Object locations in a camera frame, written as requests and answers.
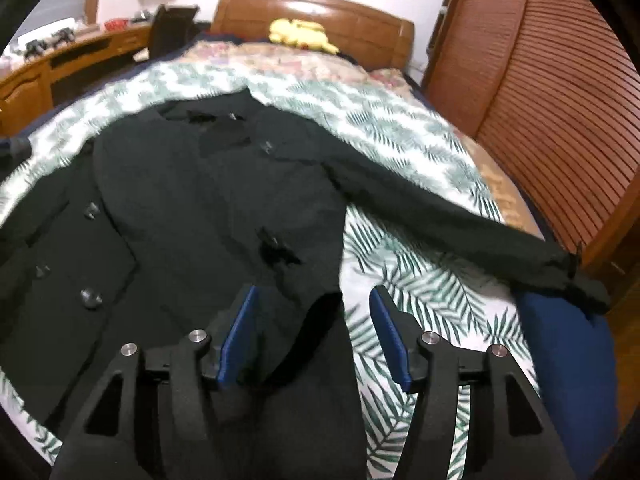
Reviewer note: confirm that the wooden louvered wardrobe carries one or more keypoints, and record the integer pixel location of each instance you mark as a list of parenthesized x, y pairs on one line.
[(550, 85)]

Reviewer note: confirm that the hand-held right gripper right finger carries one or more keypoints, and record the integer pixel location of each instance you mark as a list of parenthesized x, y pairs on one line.
[(392, 340)]

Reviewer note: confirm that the black game controllers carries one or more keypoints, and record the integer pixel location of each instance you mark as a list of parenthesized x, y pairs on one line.
[(50, 42)]

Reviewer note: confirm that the red box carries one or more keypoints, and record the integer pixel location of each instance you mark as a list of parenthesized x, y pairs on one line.
[(116, 24)]

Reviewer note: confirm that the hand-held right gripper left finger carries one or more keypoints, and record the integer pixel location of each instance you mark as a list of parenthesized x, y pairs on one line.
[(239, 340)]

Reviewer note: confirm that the navy blue bed sheet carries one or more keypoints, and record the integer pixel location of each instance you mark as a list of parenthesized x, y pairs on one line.
[(565, 360)]

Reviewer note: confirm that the leaf print blanket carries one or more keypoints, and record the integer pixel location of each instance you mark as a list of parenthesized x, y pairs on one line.
[(400, 125)]

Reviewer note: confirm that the wooden headboard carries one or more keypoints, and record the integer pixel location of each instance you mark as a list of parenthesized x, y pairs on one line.
[(320, 10)]

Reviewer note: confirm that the black coat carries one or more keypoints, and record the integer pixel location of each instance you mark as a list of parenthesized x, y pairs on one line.
[(200, 200)]

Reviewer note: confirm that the yellow plush toy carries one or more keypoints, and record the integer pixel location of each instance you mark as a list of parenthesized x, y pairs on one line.
[(300, 34)]

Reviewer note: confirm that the wooden desk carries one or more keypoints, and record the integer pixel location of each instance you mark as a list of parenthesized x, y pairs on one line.
[(30, 80)]

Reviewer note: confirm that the floral quilt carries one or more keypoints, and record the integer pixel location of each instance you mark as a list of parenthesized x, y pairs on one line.
[(300, 67)]

